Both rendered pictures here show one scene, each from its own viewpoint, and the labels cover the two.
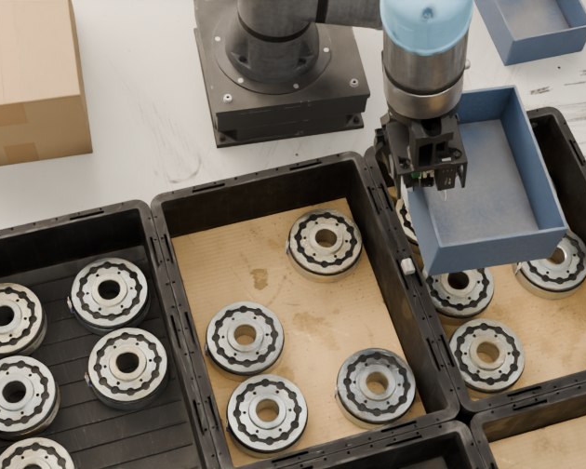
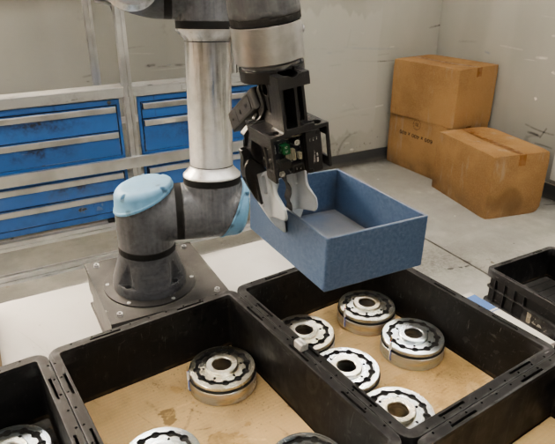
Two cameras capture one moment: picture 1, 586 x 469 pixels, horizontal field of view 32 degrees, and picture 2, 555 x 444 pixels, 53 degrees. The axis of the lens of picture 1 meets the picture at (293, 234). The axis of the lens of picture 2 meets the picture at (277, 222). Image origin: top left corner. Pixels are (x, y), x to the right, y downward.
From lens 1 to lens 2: 0.69 m
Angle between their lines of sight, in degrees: 37
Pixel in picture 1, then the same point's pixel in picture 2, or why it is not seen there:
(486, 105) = (321, 191)
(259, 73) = (142, 292)
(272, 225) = (172, 376)
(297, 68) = (171, 284)
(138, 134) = not seen: hidden behind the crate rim
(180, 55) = (82, 320)
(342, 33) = (201, 267)
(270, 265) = (176, 404)
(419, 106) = (271, 44)
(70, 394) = not seen: outside the picture
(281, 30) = (153, 247)
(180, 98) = not seen: hidden behind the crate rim
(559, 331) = (446, 389)
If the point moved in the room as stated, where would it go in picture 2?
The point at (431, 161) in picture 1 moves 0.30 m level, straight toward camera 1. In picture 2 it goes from (296, 122) to (305, 260)
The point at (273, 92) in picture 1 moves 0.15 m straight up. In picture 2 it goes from (156, 304) to (148, 237)
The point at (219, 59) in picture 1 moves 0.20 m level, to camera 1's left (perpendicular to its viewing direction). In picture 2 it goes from (110, 294) to (5, 305)
